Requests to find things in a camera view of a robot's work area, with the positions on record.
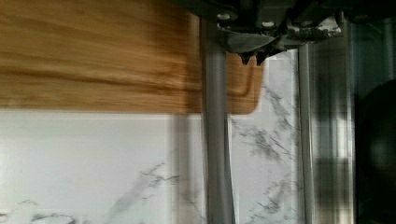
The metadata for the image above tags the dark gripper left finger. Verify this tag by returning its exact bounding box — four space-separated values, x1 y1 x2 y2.
225 33 276 65

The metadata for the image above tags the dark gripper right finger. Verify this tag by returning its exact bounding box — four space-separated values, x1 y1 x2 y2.
255 26 343 66

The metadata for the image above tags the stainless steel toaster oven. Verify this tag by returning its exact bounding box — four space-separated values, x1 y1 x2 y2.
351 18 395 224

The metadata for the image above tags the wooden cutting board under robot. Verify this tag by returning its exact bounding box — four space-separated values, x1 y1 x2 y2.
0 0 264 115

